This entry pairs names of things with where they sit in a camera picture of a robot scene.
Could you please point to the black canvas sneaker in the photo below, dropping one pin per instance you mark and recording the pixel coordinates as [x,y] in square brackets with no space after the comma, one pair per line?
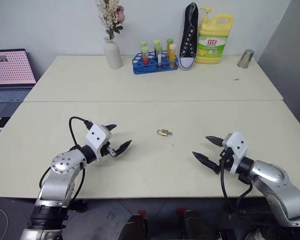
[189,42]

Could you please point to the green-capped tube with orange liquid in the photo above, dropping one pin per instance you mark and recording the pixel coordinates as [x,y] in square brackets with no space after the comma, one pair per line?
[172,56]
[169,43]

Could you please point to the green-capped dark tube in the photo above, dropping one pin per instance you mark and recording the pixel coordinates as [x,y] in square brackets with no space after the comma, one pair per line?
[156,45]

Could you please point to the blue test tube rack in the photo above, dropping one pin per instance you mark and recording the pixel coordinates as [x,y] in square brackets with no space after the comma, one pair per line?
[152,67]

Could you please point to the small brass padlock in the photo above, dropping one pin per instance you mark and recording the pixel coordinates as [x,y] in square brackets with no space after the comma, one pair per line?
[163,132]

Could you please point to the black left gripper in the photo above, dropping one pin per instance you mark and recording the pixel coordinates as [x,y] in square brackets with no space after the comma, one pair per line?
[105,149]

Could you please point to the yellow detergent pump bottle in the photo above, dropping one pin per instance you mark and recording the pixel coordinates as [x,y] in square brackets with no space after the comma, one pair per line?
[212,42]

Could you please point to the dark rounded shape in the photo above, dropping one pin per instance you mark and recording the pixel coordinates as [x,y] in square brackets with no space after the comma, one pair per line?
[197,226]
[133,228]

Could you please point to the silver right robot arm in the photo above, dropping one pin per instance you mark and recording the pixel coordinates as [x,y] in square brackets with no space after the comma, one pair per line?
[280,185]

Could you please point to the green-capped tube with white label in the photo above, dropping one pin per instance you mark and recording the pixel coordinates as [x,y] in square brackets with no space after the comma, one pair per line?
[159,57]

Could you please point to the white ceramic vase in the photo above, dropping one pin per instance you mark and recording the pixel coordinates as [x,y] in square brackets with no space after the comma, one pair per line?
[113,55]

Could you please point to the silver metal cup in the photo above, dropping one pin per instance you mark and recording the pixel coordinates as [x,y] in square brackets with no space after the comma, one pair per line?
[245,58]

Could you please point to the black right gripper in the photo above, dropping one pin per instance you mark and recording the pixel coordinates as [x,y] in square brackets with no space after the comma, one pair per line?
[226,160]

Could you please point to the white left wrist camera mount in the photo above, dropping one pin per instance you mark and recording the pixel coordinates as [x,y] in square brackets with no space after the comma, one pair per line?
[96,137]

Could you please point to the green-capped clear tube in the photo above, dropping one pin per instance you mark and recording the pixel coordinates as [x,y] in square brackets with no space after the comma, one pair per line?
[143,46]

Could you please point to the dried flower bouquet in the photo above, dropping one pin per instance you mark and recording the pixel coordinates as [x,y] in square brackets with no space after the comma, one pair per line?
[110,15]

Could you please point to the gray laptop computer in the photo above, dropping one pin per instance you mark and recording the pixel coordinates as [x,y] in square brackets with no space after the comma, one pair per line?
[10,75]

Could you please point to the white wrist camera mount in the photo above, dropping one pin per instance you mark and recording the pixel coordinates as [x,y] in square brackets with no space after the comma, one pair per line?
[237,150]
[96,137]

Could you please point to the black smartphone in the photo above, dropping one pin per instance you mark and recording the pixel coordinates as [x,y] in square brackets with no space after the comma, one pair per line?
[2,122]

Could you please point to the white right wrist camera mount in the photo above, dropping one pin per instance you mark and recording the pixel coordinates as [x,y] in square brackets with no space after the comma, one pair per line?
[237,150]

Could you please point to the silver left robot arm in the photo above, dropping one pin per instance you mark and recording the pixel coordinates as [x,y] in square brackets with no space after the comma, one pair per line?
[61,175]

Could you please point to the green-capped tube with red liquid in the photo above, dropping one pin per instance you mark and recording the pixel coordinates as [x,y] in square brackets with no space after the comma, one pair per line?
[145,56]

